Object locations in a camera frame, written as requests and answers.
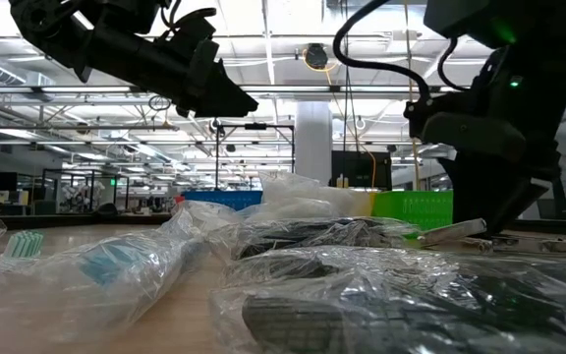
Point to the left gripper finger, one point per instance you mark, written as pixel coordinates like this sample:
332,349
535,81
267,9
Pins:
231,100

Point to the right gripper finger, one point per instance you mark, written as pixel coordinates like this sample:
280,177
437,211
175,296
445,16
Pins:
474,192
519,196

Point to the black sponge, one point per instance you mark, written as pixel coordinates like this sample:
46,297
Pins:
386,305
312,236

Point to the blue toothbrush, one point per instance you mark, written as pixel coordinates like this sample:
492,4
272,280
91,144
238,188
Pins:
106,268

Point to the teal toothbrush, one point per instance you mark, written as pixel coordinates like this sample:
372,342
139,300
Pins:
23,244

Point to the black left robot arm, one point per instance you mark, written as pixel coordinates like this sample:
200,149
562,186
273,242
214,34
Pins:
106,44

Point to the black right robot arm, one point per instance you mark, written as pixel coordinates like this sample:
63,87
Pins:
538,59

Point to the green plastic basket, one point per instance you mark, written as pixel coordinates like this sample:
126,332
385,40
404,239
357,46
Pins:
411,209

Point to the white building column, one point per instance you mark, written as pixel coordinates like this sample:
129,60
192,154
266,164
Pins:
313,142

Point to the blue plastic basket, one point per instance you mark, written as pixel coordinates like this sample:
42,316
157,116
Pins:
224,198

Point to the yellow plastic basket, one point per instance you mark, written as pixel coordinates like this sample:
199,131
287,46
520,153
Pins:
367,202

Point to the yellow bottles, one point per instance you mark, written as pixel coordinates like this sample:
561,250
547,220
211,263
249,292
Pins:
343,181

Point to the black metal rig frame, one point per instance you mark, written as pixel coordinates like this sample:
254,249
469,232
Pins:
216,157

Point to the black wall screen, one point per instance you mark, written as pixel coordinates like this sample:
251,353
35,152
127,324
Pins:
359,169

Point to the black framed glass enclosure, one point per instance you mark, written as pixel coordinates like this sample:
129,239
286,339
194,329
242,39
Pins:
91,192

